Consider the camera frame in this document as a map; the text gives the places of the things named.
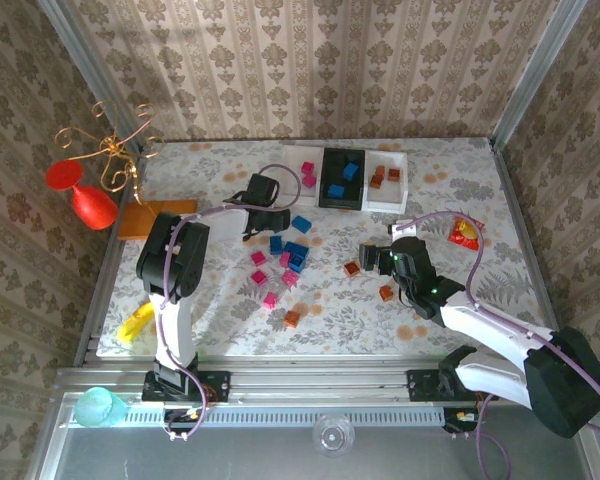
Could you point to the red snack packet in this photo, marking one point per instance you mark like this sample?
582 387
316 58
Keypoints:
465 232

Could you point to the aluminium table side rail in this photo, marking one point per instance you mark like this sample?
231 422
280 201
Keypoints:
512 200
109 250

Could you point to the grey metal shelf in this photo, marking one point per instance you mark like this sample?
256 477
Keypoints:
205 455

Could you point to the clear glass cup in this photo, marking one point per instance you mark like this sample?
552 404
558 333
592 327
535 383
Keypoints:
333 435

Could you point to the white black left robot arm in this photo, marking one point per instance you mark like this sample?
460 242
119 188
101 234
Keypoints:
172 260

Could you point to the orange lego brick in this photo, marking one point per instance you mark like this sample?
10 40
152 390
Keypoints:
351 269
376 181
386 293
393 174
380 171
292 318

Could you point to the long aluminium base rail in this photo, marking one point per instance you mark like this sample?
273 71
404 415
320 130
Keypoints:
320 385

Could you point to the aluminium frame post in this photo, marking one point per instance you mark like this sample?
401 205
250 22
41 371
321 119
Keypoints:
94 75
535 75

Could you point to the white plastic bin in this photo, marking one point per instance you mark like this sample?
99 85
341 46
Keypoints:
387 197
289 160

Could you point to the wide blue lego brick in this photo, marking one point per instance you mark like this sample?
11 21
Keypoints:
296 248

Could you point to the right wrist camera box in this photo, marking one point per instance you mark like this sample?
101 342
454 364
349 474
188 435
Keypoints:
399 229

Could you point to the orange wooden board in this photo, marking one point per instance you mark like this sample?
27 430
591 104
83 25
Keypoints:
135 220

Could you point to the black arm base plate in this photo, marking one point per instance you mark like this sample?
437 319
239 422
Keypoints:
422 385
215 385

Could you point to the red goblet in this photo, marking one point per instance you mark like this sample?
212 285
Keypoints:
95 207

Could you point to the teal cup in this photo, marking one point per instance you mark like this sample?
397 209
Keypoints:
97 407

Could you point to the pink lego brick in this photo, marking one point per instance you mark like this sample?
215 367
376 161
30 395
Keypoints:
289 278
270 299
308 180
285 259
258 258
258 276
307 168

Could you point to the black plastic bin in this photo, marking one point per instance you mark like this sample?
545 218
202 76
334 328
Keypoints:
332 165

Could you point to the yellow banana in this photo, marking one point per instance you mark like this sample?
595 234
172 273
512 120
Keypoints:
135 324

